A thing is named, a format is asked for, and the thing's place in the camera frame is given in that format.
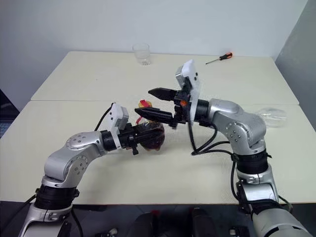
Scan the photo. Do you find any grey partition panel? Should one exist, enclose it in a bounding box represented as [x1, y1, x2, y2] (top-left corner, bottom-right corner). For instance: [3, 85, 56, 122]
[275, 0, 316, 107]

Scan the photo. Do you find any dark blue gridded object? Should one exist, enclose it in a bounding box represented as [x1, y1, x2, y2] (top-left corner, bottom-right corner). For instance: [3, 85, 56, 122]
[0, 88, 20, 139]

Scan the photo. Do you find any plastic bottle with dark drink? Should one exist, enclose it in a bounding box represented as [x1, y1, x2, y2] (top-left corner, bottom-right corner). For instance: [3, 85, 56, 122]
[134, 99, 165, 152]

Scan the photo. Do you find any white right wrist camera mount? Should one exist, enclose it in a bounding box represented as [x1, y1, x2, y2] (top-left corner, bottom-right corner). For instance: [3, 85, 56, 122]
[175, 59, 202, 124]

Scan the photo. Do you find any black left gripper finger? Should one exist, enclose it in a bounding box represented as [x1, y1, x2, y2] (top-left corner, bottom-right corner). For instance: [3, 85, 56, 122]
[137, 132, 163, 145]
[135, 124, 161, 135]

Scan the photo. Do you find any clear tumbler glass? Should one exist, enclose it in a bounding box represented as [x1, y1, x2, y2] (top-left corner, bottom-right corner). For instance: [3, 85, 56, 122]
[132, 43, 152, 66]

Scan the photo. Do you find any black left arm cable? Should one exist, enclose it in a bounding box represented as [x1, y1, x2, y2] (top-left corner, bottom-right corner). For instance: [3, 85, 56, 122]
[94, 105, 113, 131]

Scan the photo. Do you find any dark rounded shape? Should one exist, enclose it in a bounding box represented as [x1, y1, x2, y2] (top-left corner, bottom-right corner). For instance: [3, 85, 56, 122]
[190, 207, 218, 237]

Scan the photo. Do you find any orange black handled screwdriver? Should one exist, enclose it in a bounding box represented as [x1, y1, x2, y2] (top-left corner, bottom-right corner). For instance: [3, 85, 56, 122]
[205, 51, 234, 65]

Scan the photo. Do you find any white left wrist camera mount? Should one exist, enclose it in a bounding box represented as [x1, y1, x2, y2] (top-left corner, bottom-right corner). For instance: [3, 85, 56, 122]
[106, 102, 130, 149]

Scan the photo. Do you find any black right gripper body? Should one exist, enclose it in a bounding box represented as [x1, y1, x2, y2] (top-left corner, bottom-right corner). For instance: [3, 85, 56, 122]
[172, 82, 196, 128]

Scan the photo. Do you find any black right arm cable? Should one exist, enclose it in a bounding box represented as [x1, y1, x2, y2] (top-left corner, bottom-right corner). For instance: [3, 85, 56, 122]
[188, 120, 247, 213]

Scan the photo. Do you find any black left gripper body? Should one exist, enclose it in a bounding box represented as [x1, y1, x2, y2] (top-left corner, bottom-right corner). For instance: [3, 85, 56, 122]
[118, 122, 140, 156]

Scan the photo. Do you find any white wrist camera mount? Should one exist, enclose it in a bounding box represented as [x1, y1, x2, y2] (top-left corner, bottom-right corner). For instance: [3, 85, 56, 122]
[175, 59, 202, 124]
[106, 102, 130, 149]

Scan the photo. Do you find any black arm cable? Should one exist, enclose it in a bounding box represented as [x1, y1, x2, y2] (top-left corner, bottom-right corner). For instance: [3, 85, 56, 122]
[94, 105, 113, 131]
[188, 120, 247, 213]

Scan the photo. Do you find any clear wine glass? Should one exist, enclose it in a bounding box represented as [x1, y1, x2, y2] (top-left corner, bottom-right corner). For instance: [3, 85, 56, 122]
[256, 107, 288, 129]

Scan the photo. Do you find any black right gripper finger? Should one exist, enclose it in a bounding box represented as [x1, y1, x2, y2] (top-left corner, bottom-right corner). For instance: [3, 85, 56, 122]
[134, 107, 175, 127]
[148, 87, 178, 102]

